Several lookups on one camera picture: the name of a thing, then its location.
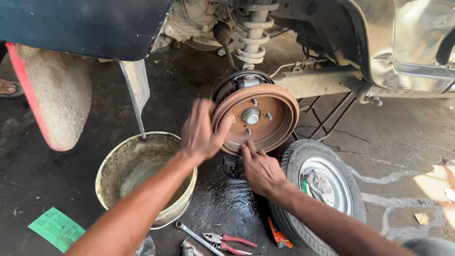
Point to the grey dirty rag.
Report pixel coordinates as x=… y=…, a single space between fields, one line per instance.
x=320 y=186

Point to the person's left hand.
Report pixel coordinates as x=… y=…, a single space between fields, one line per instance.
x=199 y=135

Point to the black tyre with silver rim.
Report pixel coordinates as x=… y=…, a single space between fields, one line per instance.
x=350 y=185

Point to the black rubber shaft boot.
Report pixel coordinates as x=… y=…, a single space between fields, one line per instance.
x=223 y=33

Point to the rusty brake drum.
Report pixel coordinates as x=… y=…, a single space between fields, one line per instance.
x=273 y=117

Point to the green sandpaper sheet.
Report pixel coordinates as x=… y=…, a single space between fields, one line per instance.
x=57 y=229

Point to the brake backing plate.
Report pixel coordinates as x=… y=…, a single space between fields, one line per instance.
x=227 y=85

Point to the clear plastic bag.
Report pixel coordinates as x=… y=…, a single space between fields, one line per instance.
x=146 y=247

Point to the black metal jack stand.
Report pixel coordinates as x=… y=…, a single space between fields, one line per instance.
x=330 y=113

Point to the dirty white bucket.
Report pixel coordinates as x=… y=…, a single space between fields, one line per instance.
x=128 y=160

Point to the black car body panel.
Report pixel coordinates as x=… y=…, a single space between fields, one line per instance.
x=85 y=28

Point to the grey mud flap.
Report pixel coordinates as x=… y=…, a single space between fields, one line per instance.
x=137 y=85

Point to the silver metal socket tube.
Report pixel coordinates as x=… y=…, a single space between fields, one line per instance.
x=188 y=249

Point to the white paper scrap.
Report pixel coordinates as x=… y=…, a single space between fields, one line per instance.
x=450 y=193

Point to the engine gearbox block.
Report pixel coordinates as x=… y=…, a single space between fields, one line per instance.
x=192 y=21

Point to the muddy red edged mudguard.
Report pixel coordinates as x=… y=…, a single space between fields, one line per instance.
x=60 y=99

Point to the coil spring shock absorber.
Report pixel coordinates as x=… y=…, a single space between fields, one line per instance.
x=254 y=35

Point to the orange plastic wrapper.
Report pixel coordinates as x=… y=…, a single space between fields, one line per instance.
x=279 y=236

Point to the person's right fingers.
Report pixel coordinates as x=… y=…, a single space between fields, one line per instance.
x=248 y=150

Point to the person's left fingers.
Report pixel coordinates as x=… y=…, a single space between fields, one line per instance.
x=208 y=113

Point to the person's right hand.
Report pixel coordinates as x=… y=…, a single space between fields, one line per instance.
x=261 y=170

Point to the tan paper scrap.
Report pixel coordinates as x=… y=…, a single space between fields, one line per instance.
x=422 y=218

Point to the silver car body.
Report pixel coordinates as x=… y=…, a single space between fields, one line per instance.
x=408 y=46

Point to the dirty rear axle beam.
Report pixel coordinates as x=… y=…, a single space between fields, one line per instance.
x=316 y=81

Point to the person's leg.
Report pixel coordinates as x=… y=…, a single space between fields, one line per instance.
x=432 y=248

